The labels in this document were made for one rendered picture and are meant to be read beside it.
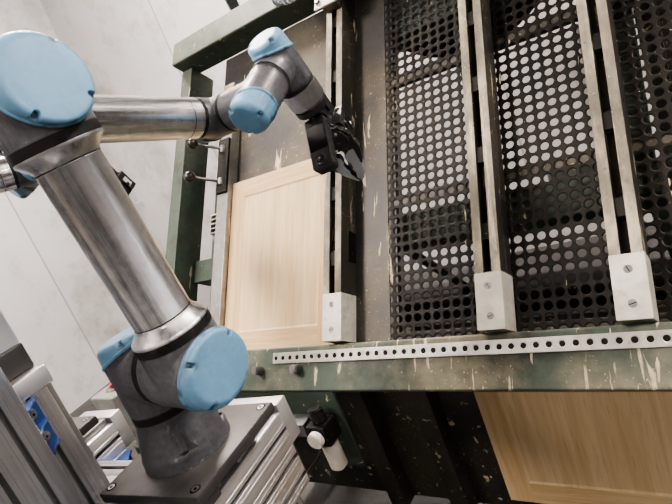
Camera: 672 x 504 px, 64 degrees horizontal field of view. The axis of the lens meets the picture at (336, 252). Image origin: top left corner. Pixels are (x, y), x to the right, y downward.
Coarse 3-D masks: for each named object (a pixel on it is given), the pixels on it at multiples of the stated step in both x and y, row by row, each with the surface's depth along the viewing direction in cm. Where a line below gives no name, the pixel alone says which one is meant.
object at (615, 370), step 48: (480, 336) 117; (528, 336) 111; (288, 384) 146; (336, 384) 137; (384, 384) 129; (432, 384) 121; (480, 384) 115; (528, 384) 109; (576, 384) 103; (624, 384) 99
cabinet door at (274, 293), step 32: (256, 192) 176; (288, 192) 167; (320, 192) 159; (256, 224) 173; (288, 224) 164; (320, 224) 156; (256, 256) 170; (288, 256) 161; (320, 256) 153; (256, 288) 166; (288, 288) 158; (320, 288) 151; (256, 320) 163; (288, 320) 156; (320, 320) 148
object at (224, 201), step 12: (228, 180) 182; (228, 192) 182; (228, 204) 181; (216, 216) 182; (228, 216) 180; (216, 228) 181; (228, 228) 179; (216, 240) 179; (228, 240) 178; (216, 252) 178; (228, 252) 177; (216, 264) 177; (216, 276) 175; (216, 288) 174; (216, 300) 173; (216, 312) 172
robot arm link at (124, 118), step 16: (96, 96) 83; (112, 96) 86; (128, 96) 88; (144, 96) 90; (160, 96) 93; (96, 112) 82; (112, 112) 84; (128, 112) 86; (144, 112) 88; (160, 112) 90; (176, 112) 92; (192, 112) 95; (208, 112) 98; (112, 128) 84; (128, 128) 86; (144, 128) 88; (160, 128) 91; (176, 128) 93; (192, 128) 96; (208, 128) 99; (224, 128) 99
